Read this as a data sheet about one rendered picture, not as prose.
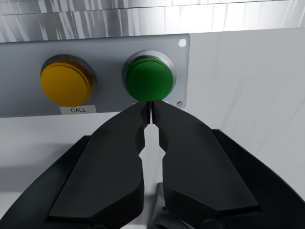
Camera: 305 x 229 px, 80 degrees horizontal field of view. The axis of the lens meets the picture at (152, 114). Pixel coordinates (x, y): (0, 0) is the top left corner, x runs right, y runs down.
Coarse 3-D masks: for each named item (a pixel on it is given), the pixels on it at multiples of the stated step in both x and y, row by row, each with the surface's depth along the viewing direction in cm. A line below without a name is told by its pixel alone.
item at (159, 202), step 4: (160, 184) 39; (160, 188) 38; (160, 192) 37; (156, 196) 41; (160, 196) 36; (156, 200) 41; (160, 200) 37; (164, 200) 36; (156, 204) 38; (160, 204) 37; (164, 204) 36; (156, 208) 39; (160, 208) 38; (164, 208) 36; (152, 212) 44; (156, 212) 39; (160, 212) 38; (164, 212) 37; (152, 216) 43; (180, 220) 34; (188, 224) 33; (192, 228) 32
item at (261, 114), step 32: (192, 96) 29; (224, 96) 29; (256, 96) 29; (288, 96) 29; (0, 128) 31; (32, 128) 31; (64, 128) 31; (96, 128) 31; (224, 128) 32; (256, 128) 32; (288, 128) 32; (0, 160) 35; (32, 160) 35; (160, 160) 36; (288, 160) 37; (0, 192) 40; (128, 224) 48
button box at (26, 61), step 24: (0, 48) 15; (24, 48) 15; (48, 48) 15; (72, 48) 15; (96, 48) 15; (120, 48) 15; (144, 48) 15; (168, 48) 15; (0, 72) 16; (24, 72) 16; (96, 72) 16; (120, 72) 16; (0, 96) 17; (24, 96) 17; (96, 96) 17; (120, 96) 17; (168, 96) 17
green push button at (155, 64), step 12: (144, 60) 14; (156, 60) 14; (132, 72) 15; (144, 72) 15; (156, 72) 15; (168, 72) 15; (132, 84) 15; (144, 84) 15; (156, 84) 15; (168, 84) 15; (132, 96) 16; (144, 96) 16; (156, 96) 16
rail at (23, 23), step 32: (0, 0) 13; (32, 0) 13; (64, 0) 14; (96, 0) 14; (128, 0) 14; (160, 0) 14; (192, 0) 14; (224, 0) 14; (256, 0) 14; (288, 0) 13; (0, 32) 14; (32, 32) 14; (64, 32) 14; (96, 32) 14; (128, 32) 14; (160, 32) 14; (192, 32) 14
